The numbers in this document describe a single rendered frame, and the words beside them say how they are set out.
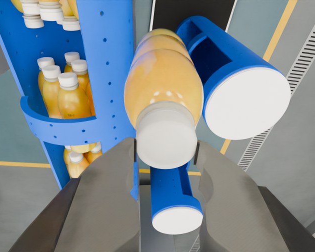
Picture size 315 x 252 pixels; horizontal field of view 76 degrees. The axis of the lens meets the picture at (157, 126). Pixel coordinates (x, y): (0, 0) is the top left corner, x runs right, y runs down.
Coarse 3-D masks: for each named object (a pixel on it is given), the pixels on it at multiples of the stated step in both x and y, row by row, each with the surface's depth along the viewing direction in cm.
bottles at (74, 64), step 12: (12, 0) 42; (60, 0) 41; (36, 24) 46; (72, 24) 45; (48, 60) 52; (72, 60) 56; (84, 60) 53; (84, 72) 52; (84, 84) 53; (96, 144) 69; (84, 156) 76; (96, 156) 69
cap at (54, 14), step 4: (40, 8) 35; (60, 8) 36; (40, 12) 36; (44, 12) 35; (48, 12) 35; (52, 12) 36; (56, 12) 36; (60, 12) 36; (44, 16) 36; (48, 16) 36; (52, 16) 36; (56, 16) 36; (60, 16) 37; (52, 20) 36
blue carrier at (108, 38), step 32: (0, 0) 42; (96, 0) 33; (128, 0) 39; (0, 32) 42; (32, 32) 51; (64, 32) 56; (96, 32) 35; (128, 32) 42; (32, 64) 53; (64, 64) 61; (96, 64) 38; (128, 64) 45; (32, 96) 55; (96, 96) 41; (32, 128) 47; (64, 128) 44; (96, 128) 46; (128, 128) 54
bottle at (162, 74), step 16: (160, 32) 24; (144, 48) 20; (160, 48) 18; (176, 48) 19; (144, 64) 16; (160, 64) 15; (176, 64) 15; (192, 64) 18; (128, 80) 16; (144, 80) 15; (160, 80) 14; (176, 80) 14; (192, 80) 15; (128, 96) 15; (144, 96) 14; (160, 96) 14; (176, 96) 14; (192, 96) 14; (128, 112) 16; (144, 112) 13; (192, 112) 15
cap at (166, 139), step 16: (160, 112) 12; (176, 112) 12; (144, 128) 12; (160, 128) 12; (176, 128) 12; (192, 128) 12; (144, 144) 12; (160, 144) 12; (176, 144) 12; (192, 144) 12; (144, 160) 13; (160, 160) 13; (176, 160) 13
